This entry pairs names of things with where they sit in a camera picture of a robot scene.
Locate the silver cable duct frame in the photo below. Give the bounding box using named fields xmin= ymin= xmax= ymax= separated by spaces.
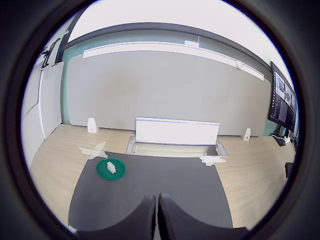
xmin=125 ymin=136 xmax=229 ymax=161

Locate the dark grey mat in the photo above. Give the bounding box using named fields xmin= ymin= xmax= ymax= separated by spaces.
xmin=67 ymin=150 xmax=235 ymax=231

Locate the white cable duct flap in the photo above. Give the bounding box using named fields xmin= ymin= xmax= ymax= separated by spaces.
xmin=135 ymin=116 xmax=221 ymax=146

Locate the round green lid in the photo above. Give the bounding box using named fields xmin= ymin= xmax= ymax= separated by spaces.
xmin=96 ymin=157 xmax=127 ymax=181

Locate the black keyboard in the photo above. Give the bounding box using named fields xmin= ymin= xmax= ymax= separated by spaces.
xmin=271 ymin=134 xmax=288 ymax=147

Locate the black computer monitor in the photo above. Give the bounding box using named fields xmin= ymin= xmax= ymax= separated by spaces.
xmin=267 ymin=61 xmax=298 ymax=134

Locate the white side panel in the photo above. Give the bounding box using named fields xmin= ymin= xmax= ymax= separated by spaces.
xmin=38 ymin=62 xmax=65 ymax=141
xmin=21 ymin=72 xmax=42 ymax=156

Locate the small white plastic terminal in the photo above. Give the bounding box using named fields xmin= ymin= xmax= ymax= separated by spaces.
xmin=106 ymin=161 xmax=118 ymax=175

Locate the black stand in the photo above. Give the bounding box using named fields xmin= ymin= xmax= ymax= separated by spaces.
xmin=40 ymin=17 xmax=79 ymax=70

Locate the grey desk partition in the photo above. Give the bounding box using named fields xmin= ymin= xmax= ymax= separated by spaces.
xmin=61 ymin=41 xmax=273 ymax=139

